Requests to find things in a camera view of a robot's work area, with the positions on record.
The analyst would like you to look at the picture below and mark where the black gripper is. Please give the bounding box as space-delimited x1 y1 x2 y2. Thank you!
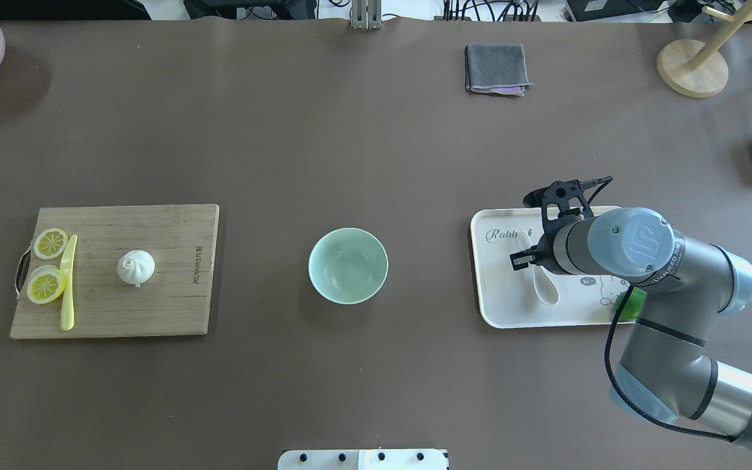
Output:
510 176 614 271

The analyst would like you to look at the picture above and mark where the white ceramic spoon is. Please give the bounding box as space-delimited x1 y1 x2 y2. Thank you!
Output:
531 264 560 306

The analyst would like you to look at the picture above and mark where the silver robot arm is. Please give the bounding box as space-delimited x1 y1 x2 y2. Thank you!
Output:
510 176 752 452

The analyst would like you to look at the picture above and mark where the light green ceramic bowl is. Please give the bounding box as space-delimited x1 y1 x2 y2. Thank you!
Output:
307 227 389 306

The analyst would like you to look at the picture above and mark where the cream rectangular tray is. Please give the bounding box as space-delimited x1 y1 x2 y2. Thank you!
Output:
469 208 629 328

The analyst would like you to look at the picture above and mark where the green lime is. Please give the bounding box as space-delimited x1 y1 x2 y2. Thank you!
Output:
615 287 647 323

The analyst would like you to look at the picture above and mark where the grey folded cloth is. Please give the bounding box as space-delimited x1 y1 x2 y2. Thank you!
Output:
465 44 532 97

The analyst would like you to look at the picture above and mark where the wooden mug tree stand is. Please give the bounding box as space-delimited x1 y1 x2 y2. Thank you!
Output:
656 1 752 99

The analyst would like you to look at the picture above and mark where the bamboo cutting board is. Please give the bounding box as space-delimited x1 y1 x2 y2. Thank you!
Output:
10 204 220 339

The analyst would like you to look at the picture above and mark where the yellow plastic knife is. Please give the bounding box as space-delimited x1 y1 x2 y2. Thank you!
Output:
59 234 78 331

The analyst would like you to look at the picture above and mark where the lemon slice stack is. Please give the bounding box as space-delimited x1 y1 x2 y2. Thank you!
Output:
26 265 68 306

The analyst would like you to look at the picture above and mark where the lemon slice near handle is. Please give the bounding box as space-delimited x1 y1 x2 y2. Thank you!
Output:
32 227 70 260

